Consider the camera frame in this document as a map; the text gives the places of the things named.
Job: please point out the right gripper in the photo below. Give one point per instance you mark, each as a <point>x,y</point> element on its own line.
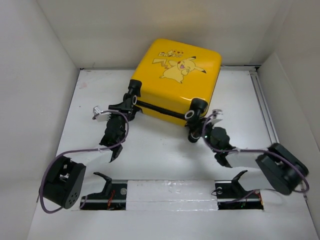
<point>194,126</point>

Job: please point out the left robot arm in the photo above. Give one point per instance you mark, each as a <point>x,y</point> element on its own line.
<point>63,181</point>

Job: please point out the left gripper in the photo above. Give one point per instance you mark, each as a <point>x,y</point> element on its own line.
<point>127,106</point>

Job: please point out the yellow hard-shell suitcase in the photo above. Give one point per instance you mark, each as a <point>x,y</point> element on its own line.
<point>175,81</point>

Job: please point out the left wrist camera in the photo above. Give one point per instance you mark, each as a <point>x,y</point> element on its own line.
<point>100,115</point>

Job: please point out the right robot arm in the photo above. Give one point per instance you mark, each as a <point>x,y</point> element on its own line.
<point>277,166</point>

